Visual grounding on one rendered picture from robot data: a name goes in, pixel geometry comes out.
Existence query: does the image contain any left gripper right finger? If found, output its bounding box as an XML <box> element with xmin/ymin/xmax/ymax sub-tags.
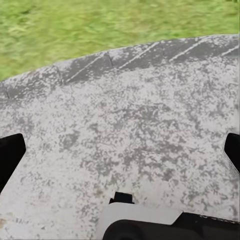
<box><xmin>224</xmin><ymin>132</ymin><xmax>240</xmax><ymax>173</ymax></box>

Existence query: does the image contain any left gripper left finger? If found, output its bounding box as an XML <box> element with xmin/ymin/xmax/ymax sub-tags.
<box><xmin>0</xmin><ymin>133</ymin><xmax>26</xmax><ymax>193</ymax></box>

